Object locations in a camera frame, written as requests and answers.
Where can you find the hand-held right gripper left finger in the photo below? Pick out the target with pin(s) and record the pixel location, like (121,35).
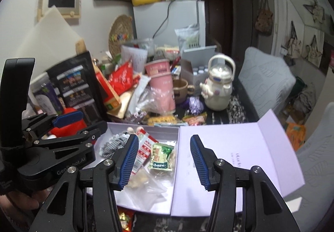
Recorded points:
(127,161)

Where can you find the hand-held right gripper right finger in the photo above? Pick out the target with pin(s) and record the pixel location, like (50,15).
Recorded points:
(199,161)

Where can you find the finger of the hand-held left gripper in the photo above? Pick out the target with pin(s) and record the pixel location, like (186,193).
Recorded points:
(67,118)
(86,134)

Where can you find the red white snack packet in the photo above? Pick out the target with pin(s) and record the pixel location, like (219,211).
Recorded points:
(146,148)

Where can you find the grey striped fabric scrunchie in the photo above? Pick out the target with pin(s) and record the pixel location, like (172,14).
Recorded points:
(109,144)

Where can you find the small beige soft toy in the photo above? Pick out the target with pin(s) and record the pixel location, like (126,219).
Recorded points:
(132,130)

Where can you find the green snack packet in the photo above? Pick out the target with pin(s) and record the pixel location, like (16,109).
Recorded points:
(159,156)

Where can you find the clear bag of rubber bands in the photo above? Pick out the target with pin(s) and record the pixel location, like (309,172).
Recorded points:
(154,190)

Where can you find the white gift box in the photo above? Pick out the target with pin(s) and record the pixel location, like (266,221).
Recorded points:
(234,143)

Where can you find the person's left hand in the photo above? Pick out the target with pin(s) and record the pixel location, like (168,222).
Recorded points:
(21,200)

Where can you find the red plastic container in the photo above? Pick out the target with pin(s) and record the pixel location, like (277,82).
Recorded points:
(81,124)

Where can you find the purple label bottle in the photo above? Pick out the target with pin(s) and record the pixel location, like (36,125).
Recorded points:
(47,99)

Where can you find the black snack bag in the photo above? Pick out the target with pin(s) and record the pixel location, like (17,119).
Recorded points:
(75,83)

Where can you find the colourful snack packet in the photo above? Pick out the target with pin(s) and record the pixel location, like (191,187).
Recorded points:
(195,119)

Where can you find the orange box with green label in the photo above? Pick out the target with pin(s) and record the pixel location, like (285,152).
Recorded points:
(109,96)

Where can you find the pink striped candy packet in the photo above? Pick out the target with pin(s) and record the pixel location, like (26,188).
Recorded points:
(135,117)

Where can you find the gold foil bag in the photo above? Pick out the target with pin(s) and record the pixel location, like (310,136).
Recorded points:
(125,107)

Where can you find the yellow snack packet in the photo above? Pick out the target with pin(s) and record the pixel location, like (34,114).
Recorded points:
(161,119)

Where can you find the purple foil candy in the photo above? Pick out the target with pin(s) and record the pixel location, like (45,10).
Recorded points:
(195,105)

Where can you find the orange red snack packet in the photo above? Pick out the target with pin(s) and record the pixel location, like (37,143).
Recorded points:
(125,221)

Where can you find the crumpled clear plastic bag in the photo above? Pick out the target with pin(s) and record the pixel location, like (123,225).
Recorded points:
(154,101)

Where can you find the white cartoon kettle bottle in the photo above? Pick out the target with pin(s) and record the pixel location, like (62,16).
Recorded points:
(218,96)

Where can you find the brown mug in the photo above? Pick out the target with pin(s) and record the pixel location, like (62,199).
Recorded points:
(181,90)

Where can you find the tan paper packet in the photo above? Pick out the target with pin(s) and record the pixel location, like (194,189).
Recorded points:
(80,45)

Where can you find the tall pink cup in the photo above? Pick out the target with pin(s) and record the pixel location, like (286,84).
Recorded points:
(161,86)

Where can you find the white paper sheet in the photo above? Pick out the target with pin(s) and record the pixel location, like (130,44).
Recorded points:
(49,36)

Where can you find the white striped container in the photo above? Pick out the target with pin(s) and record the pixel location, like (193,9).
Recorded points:
(135,58)

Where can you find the pink noodle cup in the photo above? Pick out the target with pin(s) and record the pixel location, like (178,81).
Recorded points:
(158,67)

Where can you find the orange bag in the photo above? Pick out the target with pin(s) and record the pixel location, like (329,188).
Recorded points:
(296,135)

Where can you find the round woven mat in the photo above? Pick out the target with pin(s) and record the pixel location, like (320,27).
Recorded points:
(120,28)

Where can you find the grey chair cushion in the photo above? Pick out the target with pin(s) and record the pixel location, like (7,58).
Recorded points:
(266,78)

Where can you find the grey cardboard box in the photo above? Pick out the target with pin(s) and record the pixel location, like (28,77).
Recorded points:
(198,54)

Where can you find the clear plastic container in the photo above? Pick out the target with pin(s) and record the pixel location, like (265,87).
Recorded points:
(146,44)

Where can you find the green white pouch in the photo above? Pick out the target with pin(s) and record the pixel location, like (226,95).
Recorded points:
(188,36)

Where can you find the dark wooden door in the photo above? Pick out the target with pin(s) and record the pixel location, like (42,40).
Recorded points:
(216,18)

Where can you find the white fridge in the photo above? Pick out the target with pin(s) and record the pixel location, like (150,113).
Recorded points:
(182,13)

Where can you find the star print tote bag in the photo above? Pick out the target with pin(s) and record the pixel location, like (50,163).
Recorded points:
(293,41)
(314,52)
(315,11)

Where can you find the brown hanging bag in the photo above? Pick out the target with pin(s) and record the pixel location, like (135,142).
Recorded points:
(263,21)

